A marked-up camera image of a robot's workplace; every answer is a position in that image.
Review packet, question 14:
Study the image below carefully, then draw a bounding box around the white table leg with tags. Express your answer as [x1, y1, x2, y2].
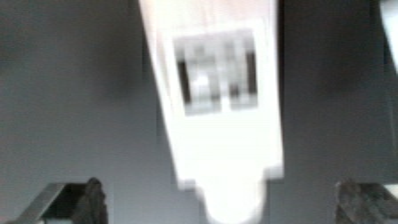
[139, 0, 285, 224]

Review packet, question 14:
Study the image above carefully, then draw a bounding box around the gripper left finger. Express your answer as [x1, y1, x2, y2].
[17, 178, 109, 224]

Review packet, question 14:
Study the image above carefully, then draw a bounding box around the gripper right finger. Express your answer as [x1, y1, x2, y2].
[335, 180, 398, 224]

